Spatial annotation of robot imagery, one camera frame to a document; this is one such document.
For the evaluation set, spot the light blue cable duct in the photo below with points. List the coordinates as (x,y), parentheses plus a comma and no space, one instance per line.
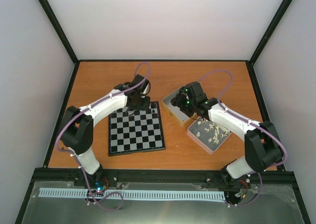
(136,195)

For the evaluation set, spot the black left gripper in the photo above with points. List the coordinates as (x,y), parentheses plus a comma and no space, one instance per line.
(144,107)

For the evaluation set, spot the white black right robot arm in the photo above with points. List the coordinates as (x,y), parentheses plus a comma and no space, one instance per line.
(262,146)

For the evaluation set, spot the black frame post right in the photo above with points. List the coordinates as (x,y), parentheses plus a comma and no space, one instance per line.
(283,7)

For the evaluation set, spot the black white chess board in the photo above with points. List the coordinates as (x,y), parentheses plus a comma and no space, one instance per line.
(135,131)

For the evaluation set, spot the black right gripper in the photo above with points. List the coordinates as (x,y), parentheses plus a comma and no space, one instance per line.
(178,102)

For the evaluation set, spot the gold metal tin box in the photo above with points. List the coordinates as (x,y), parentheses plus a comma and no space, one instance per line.
(180,118)

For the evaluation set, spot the black frame post left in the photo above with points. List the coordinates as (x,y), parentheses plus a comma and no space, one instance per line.
(58,29)

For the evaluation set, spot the black frame post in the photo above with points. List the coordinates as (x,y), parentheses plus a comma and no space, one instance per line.
(58,29)
(283,7)

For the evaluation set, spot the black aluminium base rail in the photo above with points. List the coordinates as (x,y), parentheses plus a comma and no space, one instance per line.
(207,179)

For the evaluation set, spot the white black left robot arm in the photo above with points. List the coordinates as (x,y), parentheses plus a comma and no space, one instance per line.
(77,126)

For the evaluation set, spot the silver tin lid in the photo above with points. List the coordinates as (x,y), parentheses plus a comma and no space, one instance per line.
(213,135)

